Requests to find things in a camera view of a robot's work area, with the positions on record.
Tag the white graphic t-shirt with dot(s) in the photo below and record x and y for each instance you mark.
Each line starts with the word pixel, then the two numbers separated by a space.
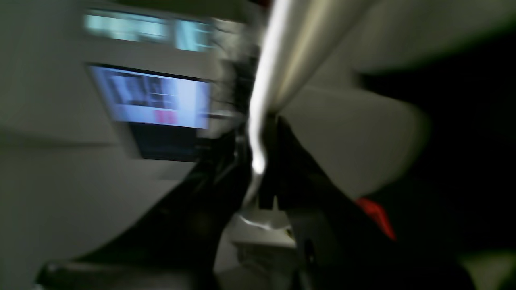
pixel 364 141

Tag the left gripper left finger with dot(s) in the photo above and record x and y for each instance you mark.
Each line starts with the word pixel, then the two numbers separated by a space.
pixel 174 245

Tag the black table cloth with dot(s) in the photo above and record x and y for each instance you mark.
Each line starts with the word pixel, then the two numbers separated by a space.
pixel 458 195

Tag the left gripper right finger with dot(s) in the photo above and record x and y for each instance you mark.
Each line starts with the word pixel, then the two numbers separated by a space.
pixel 339 247

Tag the laptop with blue screen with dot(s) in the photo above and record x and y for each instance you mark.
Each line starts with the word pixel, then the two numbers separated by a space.
pixel 163 113

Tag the red black clamp far left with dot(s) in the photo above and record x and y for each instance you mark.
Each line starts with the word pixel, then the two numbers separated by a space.
pixel 377 213

